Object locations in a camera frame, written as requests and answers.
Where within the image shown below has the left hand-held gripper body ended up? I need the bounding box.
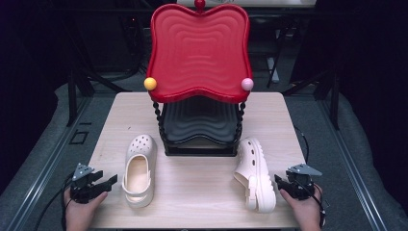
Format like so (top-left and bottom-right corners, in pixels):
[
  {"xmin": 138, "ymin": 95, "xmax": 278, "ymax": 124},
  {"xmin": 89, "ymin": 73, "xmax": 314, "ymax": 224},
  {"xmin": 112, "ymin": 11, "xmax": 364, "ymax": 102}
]
[{"xmin": 69, "ymin": 163, "xmax": 104, "ymax": 205}]

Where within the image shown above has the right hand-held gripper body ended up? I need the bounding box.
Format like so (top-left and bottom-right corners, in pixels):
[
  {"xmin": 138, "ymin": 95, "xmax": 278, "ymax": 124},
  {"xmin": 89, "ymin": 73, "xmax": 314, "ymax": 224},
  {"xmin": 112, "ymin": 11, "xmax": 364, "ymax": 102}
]
[{"xmin": 286, "ymin": 163, "xmax": 322, "ymax": 201}]

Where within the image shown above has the cream clog shoe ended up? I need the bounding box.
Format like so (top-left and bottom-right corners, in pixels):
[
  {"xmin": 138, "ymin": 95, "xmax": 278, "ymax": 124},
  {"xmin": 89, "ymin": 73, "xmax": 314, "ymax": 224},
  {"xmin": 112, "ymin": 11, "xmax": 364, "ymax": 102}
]
[
  {"xmin": 233, "ymin": 137, "xmax": 277, "ymax": 214},
  {"xmin": 121, "ymin": 134, "xmax": 159, "ymax": 209}
]

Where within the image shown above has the red and black shoe rack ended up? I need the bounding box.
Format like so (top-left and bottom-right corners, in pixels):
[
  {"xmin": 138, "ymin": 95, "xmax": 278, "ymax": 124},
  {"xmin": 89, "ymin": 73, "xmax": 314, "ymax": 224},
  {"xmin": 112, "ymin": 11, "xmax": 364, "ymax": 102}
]
[{"xmin": 143, "ymin": 0, "xmax": 255, "ymax": 158}]

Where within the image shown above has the person's left hand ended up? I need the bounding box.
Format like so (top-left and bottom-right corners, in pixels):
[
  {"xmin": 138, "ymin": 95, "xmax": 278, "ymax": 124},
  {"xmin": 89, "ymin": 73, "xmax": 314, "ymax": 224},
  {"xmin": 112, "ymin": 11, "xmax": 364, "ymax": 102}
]
[{"xmin": 63, "ymin": 189, "xmax": 109, "ymax": 231}]

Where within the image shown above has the person's right hand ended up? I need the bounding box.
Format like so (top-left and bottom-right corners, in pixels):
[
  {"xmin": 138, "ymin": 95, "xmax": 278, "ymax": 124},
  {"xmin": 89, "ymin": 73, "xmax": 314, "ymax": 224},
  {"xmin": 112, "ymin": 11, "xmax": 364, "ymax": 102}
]
[{"xmin": 279, "ymin": 187, "xmax": 322, "ymax": 231}]

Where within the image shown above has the black metal stand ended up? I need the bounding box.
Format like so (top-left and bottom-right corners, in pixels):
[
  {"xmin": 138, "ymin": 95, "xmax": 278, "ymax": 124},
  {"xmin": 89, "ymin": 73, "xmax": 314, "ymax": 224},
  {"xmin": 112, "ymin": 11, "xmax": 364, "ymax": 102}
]
[
  {"xmin": 65, "ymin": 18, "xmax": 133, "ymax": 127},
  {"xmin": 282, "ymin": 68, "xmax": 341, "ymax": 131}
]

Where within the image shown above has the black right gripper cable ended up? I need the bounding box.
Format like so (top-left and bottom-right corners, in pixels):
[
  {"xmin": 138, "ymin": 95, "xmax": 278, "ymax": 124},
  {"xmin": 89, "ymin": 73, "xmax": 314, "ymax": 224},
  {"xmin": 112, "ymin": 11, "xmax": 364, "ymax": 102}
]
[{"xmin": 312, "ymin": 182, "xmax": 329, "ymax": 227}]

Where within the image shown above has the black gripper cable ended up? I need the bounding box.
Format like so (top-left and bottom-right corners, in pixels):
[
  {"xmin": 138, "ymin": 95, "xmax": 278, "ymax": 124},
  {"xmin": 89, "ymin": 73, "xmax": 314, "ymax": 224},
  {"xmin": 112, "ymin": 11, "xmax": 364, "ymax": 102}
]
[
  {"xmin": 33, "ymin": 174, "xmax": 74, "ymax": 231},
  {"xmin": 312, "ymin": 182, "xmax": 329, "ymax": 227}
]

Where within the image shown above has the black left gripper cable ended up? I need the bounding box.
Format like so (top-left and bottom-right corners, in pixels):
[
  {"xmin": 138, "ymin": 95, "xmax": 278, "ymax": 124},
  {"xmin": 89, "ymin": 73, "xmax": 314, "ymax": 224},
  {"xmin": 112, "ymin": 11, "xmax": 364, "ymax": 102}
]
[{"xmin": 33, "ymin": 174, "xmax": 74, "ymax": 231}]

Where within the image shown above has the thin black table cable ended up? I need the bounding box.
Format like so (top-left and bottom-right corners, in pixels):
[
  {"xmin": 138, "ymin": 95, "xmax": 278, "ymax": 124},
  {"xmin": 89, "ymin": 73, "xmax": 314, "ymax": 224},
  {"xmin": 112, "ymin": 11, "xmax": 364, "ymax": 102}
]
[{"xmin": 293, "ymin": 125, "xmax": 311, "ymax": 165}]

